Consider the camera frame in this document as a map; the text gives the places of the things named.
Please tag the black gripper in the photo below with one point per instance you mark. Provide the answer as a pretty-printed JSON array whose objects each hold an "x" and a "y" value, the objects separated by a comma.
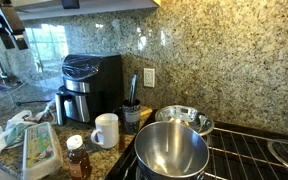
[{"x": 4, "y": 16}]

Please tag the white ceramic mug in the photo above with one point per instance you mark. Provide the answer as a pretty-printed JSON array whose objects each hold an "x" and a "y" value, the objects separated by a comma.
[{"x": 109, "y": 131}]

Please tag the white teal dish towel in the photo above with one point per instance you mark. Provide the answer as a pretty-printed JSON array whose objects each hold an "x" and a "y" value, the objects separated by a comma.
[{"x": 4, "y": 136}]

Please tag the overhead kitchen cabinet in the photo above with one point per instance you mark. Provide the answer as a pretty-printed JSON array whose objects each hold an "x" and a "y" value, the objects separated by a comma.
[{"x": 110, "y": 6}]

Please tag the black coffee maker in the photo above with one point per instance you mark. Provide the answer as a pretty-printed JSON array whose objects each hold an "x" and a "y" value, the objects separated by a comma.
[{"x": 107, "y": 86}]

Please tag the organic egg carton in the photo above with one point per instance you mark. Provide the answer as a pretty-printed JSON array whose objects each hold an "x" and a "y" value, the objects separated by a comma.
[{"x": 40, "y": 150}]

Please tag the black kitchen tongs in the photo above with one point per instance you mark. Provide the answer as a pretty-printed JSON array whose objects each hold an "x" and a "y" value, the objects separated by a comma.
[{"x": 133, "y": 88}]

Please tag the amber honey bottle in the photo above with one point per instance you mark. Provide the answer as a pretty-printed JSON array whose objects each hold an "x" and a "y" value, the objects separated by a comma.
[{"x": 79, "y": 163}]

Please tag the black patterned utensil cup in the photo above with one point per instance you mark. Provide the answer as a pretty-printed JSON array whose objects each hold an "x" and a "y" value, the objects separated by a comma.
[{"x": 130, "y": 116}]

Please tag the wooden spatula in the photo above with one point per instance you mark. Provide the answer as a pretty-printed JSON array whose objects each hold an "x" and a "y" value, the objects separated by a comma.
[{"x": 146, "y": 112}]

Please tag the small steel bowl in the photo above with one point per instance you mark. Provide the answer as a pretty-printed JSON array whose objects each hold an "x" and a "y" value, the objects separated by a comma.
[{"x": 184, "y": 115}]

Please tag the large steel mixing bowl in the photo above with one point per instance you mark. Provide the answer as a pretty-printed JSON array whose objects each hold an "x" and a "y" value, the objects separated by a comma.
[{"x": 170, "y": 150}]

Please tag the round glass lid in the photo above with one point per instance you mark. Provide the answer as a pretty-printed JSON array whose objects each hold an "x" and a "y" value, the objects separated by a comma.
[{"x": 285, "y": 155}]

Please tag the white wall outlet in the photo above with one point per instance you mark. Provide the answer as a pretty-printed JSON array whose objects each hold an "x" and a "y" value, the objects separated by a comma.
[{"x": 149, "y": 77}]

